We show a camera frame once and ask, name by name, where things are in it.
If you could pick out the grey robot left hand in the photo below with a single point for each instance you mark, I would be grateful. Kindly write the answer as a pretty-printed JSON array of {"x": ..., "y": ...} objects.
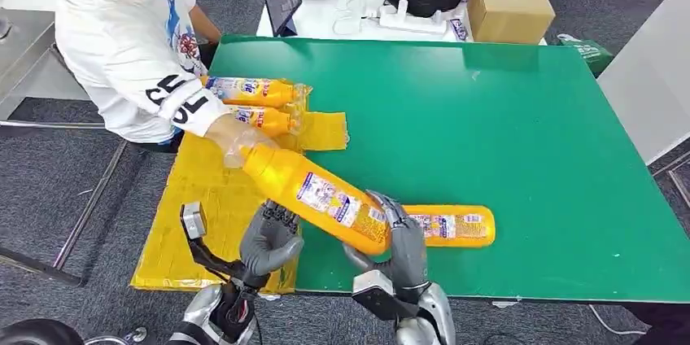
[{"x": 267, "y": 248}]

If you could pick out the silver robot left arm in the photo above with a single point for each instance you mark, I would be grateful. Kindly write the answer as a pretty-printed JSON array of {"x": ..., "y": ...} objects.
[{"x": 199, "y": 307}]

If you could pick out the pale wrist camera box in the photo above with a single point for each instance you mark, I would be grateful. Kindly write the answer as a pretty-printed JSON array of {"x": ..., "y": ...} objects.
[
  {"x": 377, "y": 294},
  {"x": 193, "y": 219}
]

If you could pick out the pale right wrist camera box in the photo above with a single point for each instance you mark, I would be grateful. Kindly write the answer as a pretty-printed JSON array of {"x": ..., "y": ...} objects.
[{"x": 377, "y": 294}]

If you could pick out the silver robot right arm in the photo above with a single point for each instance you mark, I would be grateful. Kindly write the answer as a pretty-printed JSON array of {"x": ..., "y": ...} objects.
[{"x": 438, "y": 313}]

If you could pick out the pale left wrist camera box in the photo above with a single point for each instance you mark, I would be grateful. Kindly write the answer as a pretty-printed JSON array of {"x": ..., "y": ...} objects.
[{"x": 193, "y": 219}]

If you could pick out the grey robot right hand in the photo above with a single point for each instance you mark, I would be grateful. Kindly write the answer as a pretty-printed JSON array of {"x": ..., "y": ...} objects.
[{"x": 409, "y": 256}]

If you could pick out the dark tablet on stand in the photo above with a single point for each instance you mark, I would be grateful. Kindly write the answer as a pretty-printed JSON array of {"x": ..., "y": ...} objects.
[{"x": 281, "y": 3}]

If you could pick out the person's right hand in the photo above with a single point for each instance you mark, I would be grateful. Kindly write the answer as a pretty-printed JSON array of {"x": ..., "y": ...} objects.
[{"x": 234, "y": 135}]

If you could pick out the grey table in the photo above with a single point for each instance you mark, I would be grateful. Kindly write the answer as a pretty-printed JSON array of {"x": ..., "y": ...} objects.
[{"x": 647, "y": 78}]

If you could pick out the steel bench frame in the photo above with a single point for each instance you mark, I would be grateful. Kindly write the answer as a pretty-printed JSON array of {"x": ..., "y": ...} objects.
[{"x": 86, "y": 208}]

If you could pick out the silver round fitting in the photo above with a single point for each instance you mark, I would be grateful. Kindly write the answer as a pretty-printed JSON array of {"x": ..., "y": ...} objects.
[{"x": 137, "y": 336}]

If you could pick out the green plastic bag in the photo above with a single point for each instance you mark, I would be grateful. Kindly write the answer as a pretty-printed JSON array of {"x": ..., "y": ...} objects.
[{"x": 590, "y": 54}]

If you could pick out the person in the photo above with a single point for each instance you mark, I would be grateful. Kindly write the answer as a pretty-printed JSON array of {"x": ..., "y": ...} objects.
[{"x": 124, "y": 46}]

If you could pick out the small purple packet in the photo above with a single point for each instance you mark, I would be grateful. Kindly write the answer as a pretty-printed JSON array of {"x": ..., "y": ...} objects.
[{"x": 459, "y": 30}]

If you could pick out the yellow sheet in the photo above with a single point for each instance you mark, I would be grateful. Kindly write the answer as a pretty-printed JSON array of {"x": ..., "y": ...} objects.
[{"x": 178, "y": 213}]

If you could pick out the brown cardboard box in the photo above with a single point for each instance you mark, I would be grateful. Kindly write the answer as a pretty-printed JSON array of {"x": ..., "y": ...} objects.
[{"x": 509, "y": 11}]

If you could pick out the black rounded robot part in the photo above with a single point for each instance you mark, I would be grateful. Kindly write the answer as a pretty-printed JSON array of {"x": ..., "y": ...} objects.
[{"x": 32, "y": 334}]

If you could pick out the orange drink bottle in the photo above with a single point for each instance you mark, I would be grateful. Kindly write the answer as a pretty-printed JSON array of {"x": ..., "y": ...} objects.
[
  {"x": 280, "y": 178},
  {"x": 458, "y": 226},
  {"x": 258, "y": 92},
  {"x": 264, "y": 120}
]

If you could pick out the white table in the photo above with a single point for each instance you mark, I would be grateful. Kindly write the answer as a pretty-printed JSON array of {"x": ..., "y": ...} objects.
[{"x": 323, "y": 13}]

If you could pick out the white power strip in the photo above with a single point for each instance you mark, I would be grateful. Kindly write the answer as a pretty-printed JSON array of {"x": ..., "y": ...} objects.
[{"x": 412, "y": 22}]

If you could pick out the green table mat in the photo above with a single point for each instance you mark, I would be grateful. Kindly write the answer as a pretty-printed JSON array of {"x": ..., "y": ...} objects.
[{"x": 539, "y": 170}]

